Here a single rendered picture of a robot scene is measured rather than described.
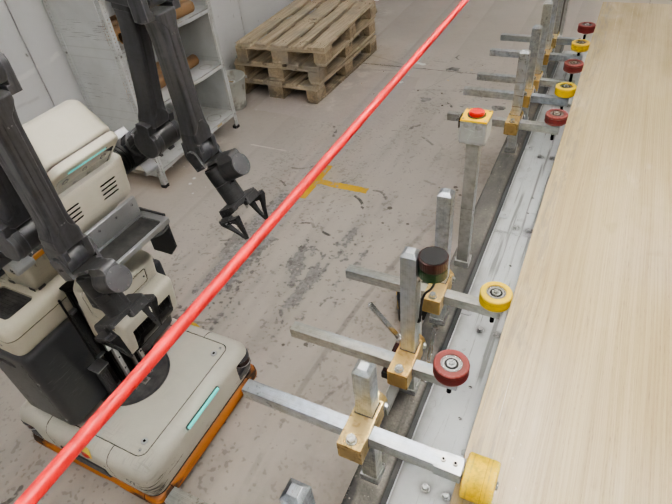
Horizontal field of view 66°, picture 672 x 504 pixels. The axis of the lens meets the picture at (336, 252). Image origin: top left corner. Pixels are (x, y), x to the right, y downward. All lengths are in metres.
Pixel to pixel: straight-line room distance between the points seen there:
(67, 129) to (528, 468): 1.21
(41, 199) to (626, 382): 1.21
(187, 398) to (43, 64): 2.27
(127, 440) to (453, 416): 1.12
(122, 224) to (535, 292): 1.09
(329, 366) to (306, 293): 0.47
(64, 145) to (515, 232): 1.47
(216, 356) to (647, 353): 1.46
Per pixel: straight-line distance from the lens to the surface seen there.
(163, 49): 1.29
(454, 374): 1.19
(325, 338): 1.31
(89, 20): 3.39
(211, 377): 2.06
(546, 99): 2.43
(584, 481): 1.12
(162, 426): 2.00
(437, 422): 1.46
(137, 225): 1.53
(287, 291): 2.68
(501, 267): 1.86
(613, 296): 1.44
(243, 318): 2.60
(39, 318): 1.82
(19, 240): 1.24
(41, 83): 3.60
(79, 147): 1.36
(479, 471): 1.00
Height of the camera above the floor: 1.87
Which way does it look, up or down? 41 degrees down
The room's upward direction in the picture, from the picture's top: 7 degrees counter-clockwise
